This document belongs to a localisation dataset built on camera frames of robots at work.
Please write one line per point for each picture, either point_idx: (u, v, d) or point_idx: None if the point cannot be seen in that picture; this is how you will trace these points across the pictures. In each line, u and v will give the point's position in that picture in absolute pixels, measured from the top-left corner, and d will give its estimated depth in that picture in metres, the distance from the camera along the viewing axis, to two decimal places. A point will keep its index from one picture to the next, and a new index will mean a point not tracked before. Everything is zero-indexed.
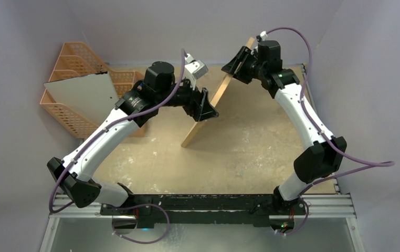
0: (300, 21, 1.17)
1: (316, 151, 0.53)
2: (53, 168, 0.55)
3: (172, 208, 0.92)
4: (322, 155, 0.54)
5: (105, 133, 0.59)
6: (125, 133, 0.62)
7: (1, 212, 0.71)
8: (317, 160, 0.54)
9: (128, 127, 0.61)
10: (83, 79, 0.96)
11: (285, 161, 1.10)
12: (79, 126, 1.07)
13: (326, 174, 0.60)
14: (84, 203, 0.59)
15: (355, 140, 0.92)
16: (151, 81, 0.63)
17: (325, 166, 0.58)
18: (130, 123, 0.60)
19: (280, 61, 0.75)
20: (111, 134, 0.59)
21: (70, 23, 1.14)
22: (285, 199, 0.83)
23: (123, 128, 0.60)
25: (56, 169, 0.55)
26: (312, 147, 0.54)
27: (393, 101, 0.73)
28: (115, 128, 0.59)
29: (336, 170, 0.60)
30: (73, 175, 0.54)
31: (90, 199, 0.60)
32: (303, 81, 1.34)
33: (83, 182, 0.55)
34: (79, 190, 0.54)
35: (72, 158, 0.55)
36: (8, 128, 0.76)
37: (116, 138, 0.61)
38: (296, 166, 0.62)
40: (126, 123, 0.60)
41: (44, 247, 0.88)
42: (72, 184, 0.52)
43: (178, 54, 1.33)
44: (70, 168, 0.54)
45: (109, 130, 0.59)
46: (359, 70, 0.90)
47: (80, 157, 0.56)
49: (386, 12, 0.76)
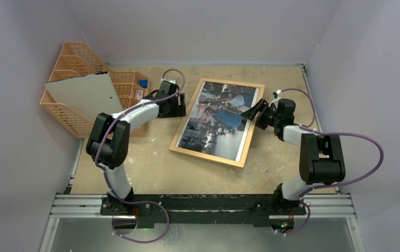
0: (300, 22, 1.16)
1: (309, 136, 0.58)
2: (102, 119, 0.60)
3: (172, 208, 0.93)
4: (314, 138, 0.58)
5: (141, 107, 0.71)
6: (151, 114, 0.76)
7: (1, 212, 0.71)
8: (312, 143, 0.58)
9: (154, 109, 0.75)
10: (83, 79, 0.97)
11: (285, 161, 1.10)
12: (79, 126, 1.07)
13: (333, 175, 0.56)
14: (119, 158, 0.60)
15: (355, 139, 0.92)
16: (167, 87, 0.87)
17: (326, 163, 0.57)
18: (157, 107, 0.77)
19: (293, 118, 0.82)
20: (146, 108, 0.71)
21: (70, 22, 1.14)
22: (285, 198, 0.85)
23: (153, 108, 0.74)
25: (105, 120, 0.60)
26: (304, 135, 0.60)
27: (393, 101, 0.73)
28: (148, 106, 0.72)
29: (342, 173, 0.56)
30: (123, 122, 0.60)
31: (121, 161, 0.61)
32: (304, 81, 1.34)
33: (128, 133, 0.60)
34: (124, 139, 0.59)
35: (120, 113, 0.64)
36: (8, 127, 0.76)
37: (147, 115, 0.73)
38: (302, 174, 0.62)
40: (155, 105, 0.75)
41: (44, 247, 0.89)
42: (123, 128, 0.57)
43: (177, 54, 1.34)
44: (120, 117, 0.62)
45: (145, 106, 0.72)
46: (359, 70, 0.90)
47: (126, 114, 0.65)
49: (386, 12, 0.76)
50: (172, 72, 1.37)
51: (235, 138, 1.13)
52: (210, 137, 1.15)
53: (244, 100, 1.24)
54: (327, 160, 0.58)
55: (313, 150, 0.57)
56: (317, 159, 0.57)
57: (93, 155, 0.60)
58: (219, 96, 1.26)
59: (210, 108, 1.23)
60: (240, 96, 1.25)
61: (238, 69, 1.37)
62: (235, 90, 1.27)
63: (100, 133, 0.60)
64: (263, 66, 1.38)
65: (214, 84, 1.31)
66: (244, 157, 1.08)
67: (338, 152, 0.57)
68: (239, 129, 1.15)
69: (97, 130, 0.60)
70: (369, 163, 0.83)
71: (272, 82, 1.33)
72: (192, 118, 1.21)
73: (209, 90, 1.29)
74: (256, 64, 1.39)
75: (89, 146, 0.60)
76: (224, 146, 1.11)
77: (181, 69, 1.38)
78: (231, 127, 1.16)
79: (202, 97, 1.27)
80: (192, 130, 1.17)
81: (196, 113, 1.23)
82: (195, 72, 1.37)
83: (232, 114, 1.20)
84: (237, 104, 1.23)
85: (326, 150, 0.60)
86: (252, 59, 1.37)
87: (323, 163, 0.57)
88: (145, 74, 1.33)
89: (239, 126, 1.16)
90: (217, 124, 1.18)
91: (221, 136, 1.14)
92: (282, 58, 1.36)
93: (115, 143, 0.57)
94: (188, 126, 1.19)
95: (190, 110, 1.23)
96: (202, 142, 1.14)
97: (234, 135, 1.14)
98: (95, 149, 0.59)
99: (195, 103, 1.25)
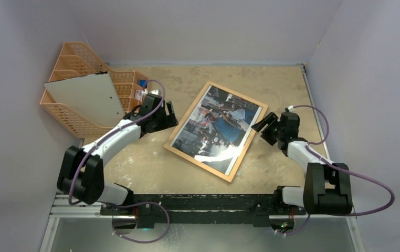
0: (300, 22, 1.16)
1: (315, 168, 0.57)
2: (72, 154, 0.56)
3: (172, 208, 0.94)
4: (321, 170, 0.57)
5: (119, 131, 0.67)
6: (131, 136, 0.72)
7: (2, 212, 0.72)
8: (317, 175, 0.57)
9: (135, 131, 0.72)
10: (83, 79, 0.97)
11: (285, 161, 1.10)
12: (78, 126, 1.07)
13: (336, 208, 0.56)
14: (92, 193, 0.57)
15: (355, 139, 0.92)
16: (150, 102, 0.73)
17: (332, 195, 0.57)
18: (138, 127, 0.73)
19: (296, 130, 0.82)
20: (124, 133, 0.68)
21: (70, 23, 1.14)
22: (285, 201, 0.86)
23: (133, 130, 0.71)
25: (75, 154, 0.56)
26: (312, 165, 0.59)
27: (393, 101, 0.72)
28: (127, 129, 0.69)
29: (348, 207, 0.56)
30: (95, 157, 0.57)
31: (96, 195, 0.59)
32: (304, 80, 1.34)
33: (102, 167, 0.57)
34: (97, 175, 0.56)
35: (94, 144, 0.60)
36: (8, 127, 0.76)
37: (126, 138, 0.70)
38: (305, 202, 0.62)
40: (135, 126, 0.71)
41: (44, 247, 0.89)
42: (96, 165, 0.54)
43: (177, 54, 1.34)
44: (92, 151, 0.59)
45: (123, 129, 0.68)
46: (359, 70, 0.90)
47: (100, 144, 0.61)
49: (386, 12, 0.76)
50: (172, 72, 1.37)
51: (229, 150, 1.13)
52: (204, 144, 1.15)
53: (245, 115, 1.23)
54: (334, 192, 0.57)
55: (319, 183, 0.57)
56: (324, 193, 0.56)
57: (65, 191, 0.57)
58: (222, 104, 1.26)
59: (211, 114, 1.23)
60: (242, 109, 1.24)
61: (238, 69, 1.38)
62: (239, 103, 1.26)
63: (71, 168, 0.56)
64: (264, 66, 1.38)
65: (220, 91, 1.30)
66: (234, 173, 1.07)
67: (345, 185, 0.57)
68: (234, 143, 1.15)
69: (67, 165, 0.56)
70: (369, 162, 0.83)
71: (272, 82, 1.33)
72: (192, 121, 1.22)
73: (213, 95, 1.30)
74: (256, 64, 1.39)
75: (60, 181, 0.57)
76: (217, 155, 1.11)
77: (181, 69, 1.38)
78: (228, 139, 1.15)
79: (206, 101, 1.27)
80: (189, 134, 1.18)
81: (197, 115, 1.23)
82: (195, 72, 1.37)
83: (232, 126, 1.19)
84: (237, 117, 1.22)
85: (333, 180, 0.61)
86: (252, 59, 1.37)
87: (328, 196, 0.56)
88: (145, 75, 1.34)
89: (235, 140, 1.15)
90: (214, 132, 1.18)
91: (216, 145, 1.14)
92: (282, 58, 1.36)
93: (87, 180, 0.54)
94: (185, 128, 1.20)
95: (190, 112, 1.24)
96: (197, 147, 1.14)
97: (229, 147, 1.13)
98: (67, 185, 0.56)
99: (196, 106, 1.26)
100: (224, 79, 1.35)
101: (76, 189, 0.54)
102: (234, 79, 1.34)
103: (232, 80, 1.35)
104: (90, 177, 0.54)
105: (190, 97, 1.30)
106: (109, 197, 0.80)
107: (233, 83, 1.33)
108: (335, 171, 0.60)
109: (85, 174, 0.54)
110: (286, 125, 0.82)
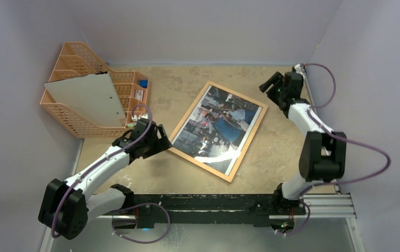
0: (300, 22, 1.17)
1: (315, 137, 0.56)
2: (53, 189, 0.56)
3: (172, 208, 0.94)
4: (320, 139, 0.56)
5: (107, 160, 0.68)
6: (119, 164, 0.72)
7: (2, 213, 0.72)
8: (316, 144, 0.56)
9: (124, 158, 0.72)
10: (83, 79, 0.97)
11: (285, 161, 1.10)
12: (78, 126, 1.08)
13: (330, 176, 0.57)
14: (73, 228, 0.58)
15: (355, 138, 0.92)
16: (143, 127, 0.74)
17: (327, 161, 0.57)
18: (127, 155, 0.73)
19: (299, 91, 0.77)
20: (111, 161, 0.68)
21: (70, 22, 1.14)
22: (285, 197, 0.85)
23: (121, 158, 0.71)
25: (57, 190, 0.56)
26: (311, 134, 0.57)
27: (393, 101, 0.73)
28: (114, 158, 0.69)
29: (341, 174, 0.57)
30: (77, 191, 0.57)
31: (78, 229, 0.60)
32: (304, 80, 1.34)
33: (83, 201, 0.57)
34: (79, 209, 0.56)
35: (76, 178, 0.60)
36: (8, 127, 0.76)
37: (114, 167, 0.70)
38: (300, 168, 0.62)
40: (124, 154, 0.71)
41: (44, 247, 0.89)
42: (76, 200, 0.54)
43: (178, 54, 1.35)
44: (75, 186, 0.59)
45: (110, 158, 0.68)
46: (359, 70, 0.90)
47: (84, 177, 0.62)
49: (385, 13, 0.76)
50: (172, 72, 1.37)
51: (229, 150, 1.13)
52: (204, 144, 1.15)
53: (245, 115, 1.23)
54: (328, 160, 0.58)
55: (316, 151, 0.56)
56: (318, 161, 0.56)
57: (47, 223, 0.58)
58: (222, 104, 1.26)
59: (210, 114, 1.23)
60: (242, 109, 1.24)
61: (238, 69, 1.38)
62: (239, 103, 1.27)
63: (53, 203, 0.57)
64: (263, 66, 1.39)
65: (220, 91, 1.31)
66: (234, 172, 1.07)
67: (340, 153, 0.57)
68: (234, 143, 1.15)
69: (49, 199, 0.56)
70: (369, 162, 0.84)
71: None
72: (192, 121, 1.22)
73: (213, 95, 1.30)
74: (256, 64, 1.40)
75: (42, 213, 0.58)
76: (217, 156, 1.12)
77: (181, 69, 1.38)
78: (228, 139, 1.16)
79: (206, 101, 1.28)
80: (189, 134, 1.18)
81: (197, 115, 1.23)
82: (195, 72, 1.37)
83: (231, 126, 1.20)
84: (237, 117, 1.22)
85: (329, 146, 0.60)
86: (252, 59, 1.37)
87: (323, 164, 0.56)
88: (145, 75, 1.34)
89: (235, 140, 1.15)
90: (214, 132, 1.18)
91: (216, 145, 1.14)
92: (282, 58, 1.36)
93: (67, 216, 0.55)
94: (185, 128, 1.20)
95: (190, 112, 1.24)
96: (197, 147, 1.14)
97: (229, 147, 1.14)
98: (49, 218, 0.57)
99: (196, 106, 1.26)
100: (224, 79, 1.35)
101: (58, 223, 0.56)
102: (234, 79, 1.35)
103: (232, 79, 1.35)
104: (70, 212, 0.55)
105: (190, 97, 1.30)
106: (104, 207, 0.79)
107: (233, 83, 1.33)
108: (333, 138, 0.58)
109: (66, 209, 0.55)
110: (288, 85, 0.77)
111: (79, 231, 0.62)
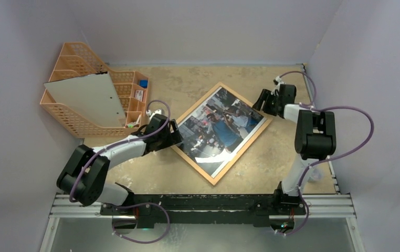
0: (300, 22, 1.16)
1: (305, 111, 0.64)
2: (80, 153, 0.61)
3: (172, 208, 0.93)
4: (310, 114, 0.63)
5: (127, 143, 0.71)
6: (136, 151, 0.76)
7: (2, 212, 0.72)
8: (307, 118, 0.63)
9: (140, 146, 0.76)
10: (83, 79, 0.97)
11: (285, 161, 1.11)
12: (78, 126, 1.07)
13: (323, 148, 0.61)
14: (91, 194, 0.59)
15: (355, 138, 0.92)
16: (157, 123, 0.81)
17: (319, 137, 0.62)
18: (143, 145, 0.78)
19: (293, 97, 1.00)
20: (130, 145, 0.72)
21: (70, 23, 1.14)
22: (285, 192, 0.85)
23: (138, 145, 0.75)
25: (84, 153, 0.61)
26: (302, 111, 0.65)
27: (393, 101, 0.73)
28: (134, 143, 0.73)
29: (333, 147, 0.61)
30: (102, 157, 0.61)
31: (94, 198, 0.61)
32: (304, 80, 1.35)
33: (106, 168, 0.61)
34: (101, 175, 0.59)
35: (102, 147, 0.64)
36: (8, 127, 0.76)
37: (131, 151, 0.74)
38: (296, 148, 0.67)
40: (141, 142, 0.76)
41: (44, 247, 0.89)
42: (101, 164, 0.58)
43: (177, 54, 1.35)
44: (101, 153, 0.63)
45: (130, 142, 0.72)
46: (359, 70, 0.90)
47: (108, 149, 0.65)
49: (386, 12, 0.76)
50: (172, 72, 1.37)
51: (221, 154, 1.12)
52: (199, 143, 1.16)
53: (247, 123, 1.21)
54: (320, 135, 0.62)
55: (307, 124, 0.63)
56: (312, 133, 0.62)
57: (65, 189, 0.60)
58: (227, 108, 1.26)
59: (213, 115, 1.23)
60: (246, 116, 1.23)
61: (238, 69, 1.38)
62: (245, 109, 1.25)
63: (76, 166, 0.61)
64: (263, 66, 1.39)
65: (229, 94, 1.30)
66: (220, 177, 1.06)
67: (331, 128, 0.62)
68: (228, 147, 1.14)
69: (74, 164, 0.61)
70: (369, 162, 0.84)
71: (271, 82, 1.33)
72: (193, 117, 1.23)
73: (221, 96, 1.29)
74: (257, 64, 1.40)
75: (62, 179, 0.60)
76: (208, 157, 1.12)
77: (181, 69, 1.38)
78: (223, 143, 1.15)
79: (212, 101, 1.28)
80: (187, 129, 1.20)
81: (199, 113, 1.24)
82: (195, 72, 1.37)
83: (230, 130, 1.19)
84: (239, 124, 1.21)
85: (320, 126, 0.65)
86: (252, 59, 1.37)
87: (315, 137, 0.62)
88: (145, 75, 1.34)
89: (230, 144, 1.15)
90: (212, 133, 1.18)
91: (210, 146, 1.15)
92: (282, 58, 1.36)
93: (89, 179, 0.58)
94: (185, 124, 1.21)
95: (194, 108, 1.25)
96: (190, 144, 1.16)
97: (222, 151, 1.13)
98: (69, 182, 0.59)
99: (200, 104, 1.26)
100: (225, 79, 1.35)
101: (76, 189, 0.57)
102: (234, 79, 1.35)
103: (232, 80, 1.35)
104: (92, 176, 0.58)
105: (190, 97, 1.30)
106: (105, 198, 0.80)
107: (233, 83, 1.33)
108: (322, 118, 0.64)
109: (90, 171, 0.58)
110: (284, 93, 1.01)
111: (93, 201, 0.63)
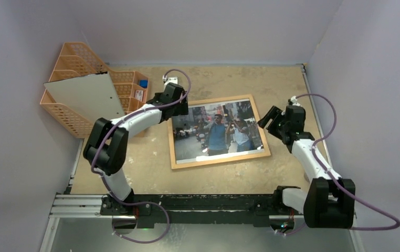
0: (301, 22, 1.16)
1: (320, 186, 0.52)
2: (100, 125, 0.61)
3: (172, 208, 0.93)
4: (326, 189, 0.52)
5: (144, 113, 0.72)
6: (152, 119, 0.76)
7: (2, 212, 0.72)
8: (322, 195, 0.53)
9: (156, 115, 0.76)
10: (82, 79, 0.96)
11: (285, 161, 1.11)
12: (78, 126, 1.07)
13: (339, 223, 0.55)
14: (116, 163, 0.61)
15: (356, 138, 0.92)
16: (172, 91, 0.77)
17: (334, 213, 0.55)
18: (159, 113, 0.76)
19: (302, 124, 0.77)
20: (146, 114, 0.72)
21: (70, 23, 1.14)
22: (284, 202, 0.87)
23: (155, 114, 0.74)
25: (103, 126, 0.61)
26: (316, 181, 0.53)
27: (392, 101, 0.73)
28: (149, 112, 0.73)
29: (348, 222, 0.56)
30: (121, 129, 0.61)
31: (118, 166, 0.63)
32: (304, 80, 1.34)
33: (126, 139, 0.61)
34: (123, 145, 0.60)
35: (120, 118, 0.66)
36: (8, 127, 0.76)
37: (148, 120, 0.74)
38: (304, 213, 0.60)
40: (158, 111, 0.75)
41: (44, 247, 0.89)
42: (120, 136, 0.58)
43: (178, 54, 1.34)
44: (119, 124, 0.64)
45: (146, 112, 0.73)
46: (359, 70, 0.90)
47: (126, 120, 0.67)
49: (386, 12, 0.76)
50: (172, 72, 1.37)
51: (199, 150, 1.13)
52: (191, 130, 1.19)
53: (244, 142, 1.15)
54: (335, 208, 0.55)
55: (321, 202, 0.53)
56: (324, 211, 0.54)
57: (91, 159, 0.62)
58: (238, 119, 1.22)
59: (222, 117, 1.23)
60: (247, 137, 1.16)
61: (238, 69, 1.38)
62: (252, 130, 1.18)
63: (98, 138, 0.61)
64: (263, 66, 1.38)
65: (250, 109, 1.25)
66: (182, 166, 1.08)
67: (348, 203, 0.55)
68: (209, 149, 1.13)
69: (95, 136, 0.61)
70: (369, 162, 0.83)
71: (271, 82, 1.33)
72: (203, 108, 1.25)
73: (240, 107, 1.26)
74: (257, 64, 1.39)
75: (86, 150, 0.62)
76: (185, 148, 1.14)
77: (181, 69, 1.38)
78: (208, 144, 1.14)
79: (230, 105, 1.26)
80: (191, 115, 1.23)
81: (212, 107, 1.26)
82: (195, 72, 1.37)
83: (223, 138, 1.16)
84: (235, 138, 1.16)
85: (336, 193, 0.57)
86: (252, 59, 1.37)
87: (330, 210, 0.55)
88: (145, 75, 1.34)
89: (213, 148, 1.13)
90: (207, 130, 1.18)
91: (195, 139, 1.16)
92: (283, 58, 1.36)
93: (112, 151, 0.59)
94: (192, 111, 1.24)
95: (210, 102, 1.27)
96: (183, 126, 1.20)
97: (202, 148, 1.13)
98: (93, 153, 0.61)
99: (218, 102, 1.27)
100: (224, 79, 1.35)
101: (101, 158, 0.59)
102: (234, 80, 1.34)
103: (232, 80, 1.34)
104: (114, 148, 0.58)
105: (190, 97, 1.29)
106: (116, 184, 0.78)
107: (233, 83, 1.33)
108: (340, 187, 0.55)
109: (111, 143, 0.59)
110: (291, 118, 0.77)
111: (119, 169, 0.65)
